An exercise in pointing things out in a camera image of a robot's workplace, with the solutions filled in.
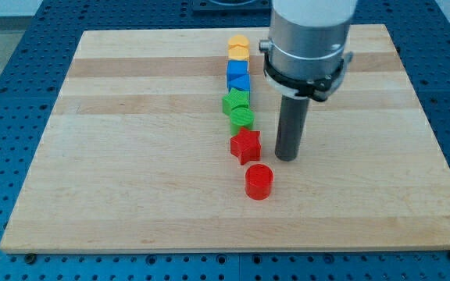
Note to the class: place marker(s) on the red cylinder block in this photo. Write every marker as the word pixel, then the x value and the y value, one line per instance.
pixel 258 181

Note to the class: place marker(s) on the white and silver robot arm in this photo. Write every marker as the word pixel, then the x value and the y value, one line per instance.
pixel 304 52

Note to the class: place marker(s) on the red star block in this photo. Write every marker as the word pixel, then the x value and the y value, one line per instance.
pixel 246 146

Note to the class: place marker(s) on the green cylinder block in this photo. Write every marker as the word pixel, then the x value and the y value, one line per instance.
pixel 241 117

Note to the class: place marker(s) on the green star block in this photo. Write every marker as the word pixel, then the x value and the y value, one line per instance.
pixel 235 99

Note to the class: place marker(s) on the blue triangle block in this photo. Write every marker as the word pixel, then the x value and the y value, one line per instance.
pixel 241 83

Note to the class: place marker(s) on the blue cube block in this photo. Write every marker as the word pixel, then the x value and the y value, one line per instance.
pixel 235 69

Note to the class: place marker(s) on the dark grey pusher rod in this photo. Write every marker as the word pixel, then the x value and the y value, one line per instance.
pixel 290 127

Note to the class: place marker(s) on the yellow pentagon block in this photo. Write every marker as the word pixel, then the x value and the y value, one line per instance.
pixel 238 53

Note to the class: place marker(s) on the light wooden board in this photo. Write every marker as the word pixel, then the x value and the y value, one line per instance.
pixel 135 157

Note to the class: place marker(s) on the yellow heart block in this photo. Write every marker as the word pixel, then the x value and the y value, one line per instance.
pixel 238 40

